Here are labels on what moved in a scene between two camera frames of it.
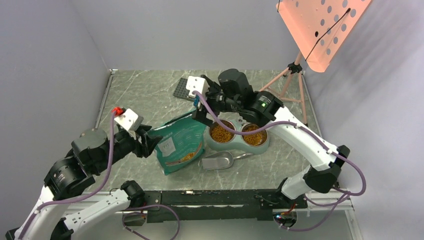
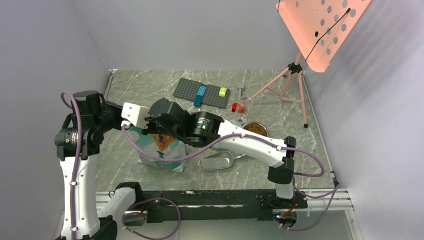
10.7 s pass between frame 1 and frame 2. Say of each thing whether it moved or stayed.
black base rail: stayed
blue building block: stayed
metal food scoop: stayed
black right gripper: moved
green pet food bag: moved
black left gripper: moved
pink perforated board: stayed
